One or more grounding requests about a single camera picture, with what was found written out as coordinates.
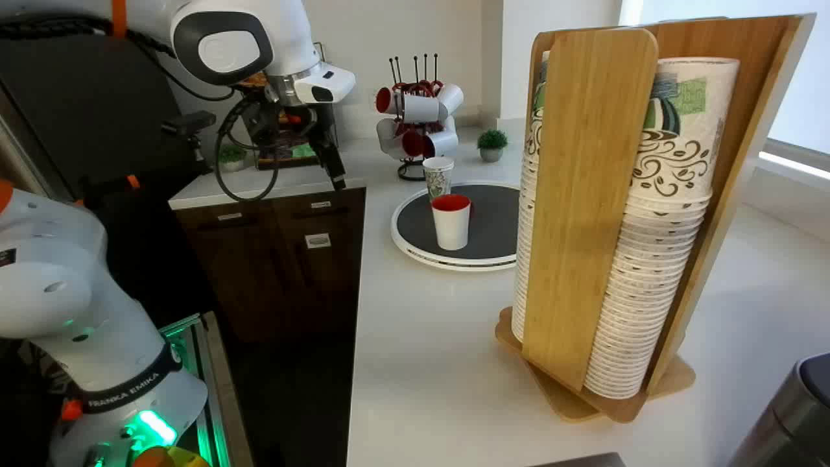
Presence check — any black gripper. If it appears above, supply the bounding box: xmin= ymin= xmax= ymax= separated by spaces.
xmin=244 ymin=82 xmax=351 ymax=193

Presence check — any white cup with red interior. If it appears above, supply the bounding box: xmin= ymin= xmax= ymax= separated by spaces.
xmin=430 ymin=193 xmax=474 ymax=254

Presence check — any patterned paper cup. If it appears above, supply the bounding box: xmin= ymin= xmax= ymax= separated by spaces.
xmin=421 ymin=155 xmax=457 ymax=204

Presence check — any round grey tray white rim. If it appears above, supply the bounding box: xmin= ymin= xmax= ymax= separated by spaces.
xmin=388 ymin=181 xmax=522 ymax=276

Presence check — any white disposable cup stack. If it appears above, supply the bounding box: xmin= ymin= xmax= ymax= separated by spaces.
xmin=509 ymin=49 xmax=552 ymax=346

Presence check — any white mug with red interior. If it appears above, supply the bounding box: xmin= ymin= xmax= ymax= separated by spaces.
xmin=374 ymin=117 xmax=407 ymax=164
xmin=400 ymin=125 xmax=462 ymax=160

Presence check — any red mug right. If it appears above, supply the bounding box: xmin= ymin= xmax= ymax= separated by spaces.
xmin=374 ymin=86 xmax=407 ymax=117

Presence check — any red mug left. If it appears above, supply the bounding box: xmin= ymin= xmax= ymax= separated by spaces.
xmin=400 ymin=81 xmax=468 ymax=125

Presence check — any dark brown wooden cabinet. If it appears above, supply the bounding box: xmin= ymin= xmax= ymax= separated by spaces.
xmin=174 ymin=186 xmax=369 ymax=346

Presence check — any small green potted plant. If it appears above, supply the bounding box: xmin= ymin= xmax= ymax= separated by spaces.
xmin=474 ymin=128 xmax=512 ymax=167

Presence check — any wooden rack with plates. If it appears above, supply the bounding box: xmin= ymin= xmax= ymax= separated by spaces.
xmin=492 ymin=10 xmax=816 ymax=426

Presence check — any large black panel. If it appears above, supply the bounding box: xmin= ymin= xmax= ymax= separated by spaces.
xmin=0 ymin=16 xmax=208 ymax=208

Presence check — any stack of patterned paper cups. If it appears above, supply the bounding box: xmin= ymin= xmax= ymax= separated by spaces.
xmin=583 ymin=55 xmax=742 ymax=402

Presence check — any silver metal canister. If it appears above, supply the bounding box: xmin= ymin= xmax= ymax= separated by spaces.
xmin=729 ymin=351 xmax=830 ymax=467

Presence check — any black wire mug rack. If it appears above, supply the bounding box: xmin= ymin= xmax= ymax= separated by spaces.
xmin=374 ymin=51 xmax=465 ymax=185

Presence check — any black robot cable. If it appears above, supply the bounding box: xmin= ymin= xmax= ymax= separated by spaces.
xmin=211 ymin=89 xmax=283 ymax=208

